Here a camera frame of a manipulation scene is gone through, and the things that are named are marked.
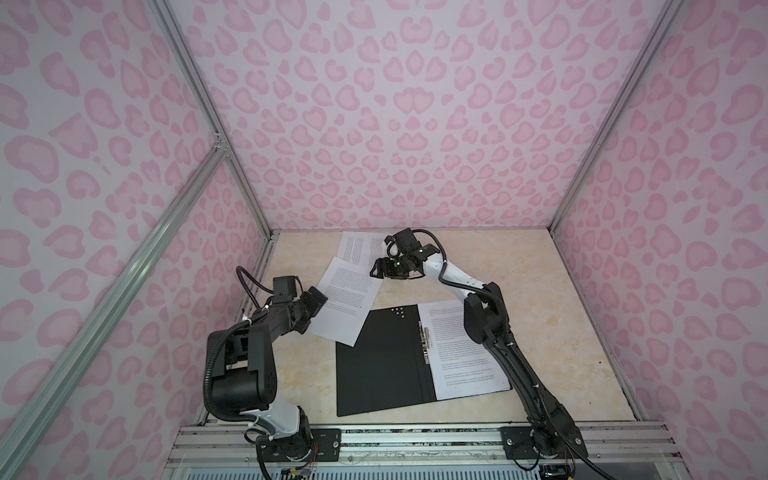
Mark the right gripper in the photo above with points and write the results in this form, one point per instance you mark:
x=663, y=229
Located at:
x=388, y=273

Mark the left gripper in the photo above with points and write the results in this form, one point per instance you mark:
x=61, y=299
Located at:
x=313, y=305

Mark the printed paper sheet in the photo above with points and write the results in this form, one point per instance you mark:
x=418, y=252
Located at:
x=350, y=292

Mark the blue folder black inside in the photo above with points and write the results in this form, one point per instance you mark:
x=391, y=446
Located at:
x=388, y=366

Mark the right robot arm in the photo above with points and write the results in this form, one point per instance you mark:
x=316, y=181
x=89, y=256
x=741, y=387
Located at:
x=486, y=321

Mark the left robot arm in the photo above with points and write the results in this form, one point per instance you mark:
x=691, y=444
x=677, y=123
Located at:
x=240, y=381

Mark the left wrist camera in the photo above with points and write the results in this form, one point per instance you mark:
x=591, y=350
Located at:
x=286, y=289

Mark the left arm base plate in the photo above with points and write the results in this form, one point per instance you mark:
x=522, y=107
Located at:
x=320, y=445

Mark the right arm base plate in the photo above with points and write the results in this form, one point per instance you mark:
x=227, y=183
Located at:
x=529, y=443

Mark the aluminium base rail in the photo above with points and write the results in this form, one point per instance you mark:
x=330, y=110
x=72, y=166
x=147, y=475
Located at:
x=620, y=449

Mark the diagonal aluminium frame bar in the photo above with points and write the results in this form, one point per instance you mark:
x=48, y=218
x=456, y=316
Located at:
x=39, y=413

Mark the left corner aluminium post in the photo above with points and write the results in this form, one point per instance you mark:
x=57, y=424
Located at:
x=181, y=51

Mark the corner aluminium post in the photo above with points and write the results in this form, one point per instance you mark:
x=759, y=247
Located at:
x=181, y=51
x=663, y=28

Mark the right corner aluminium post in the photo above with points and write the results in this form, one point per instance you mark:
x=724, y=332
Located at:
x=663, y=28

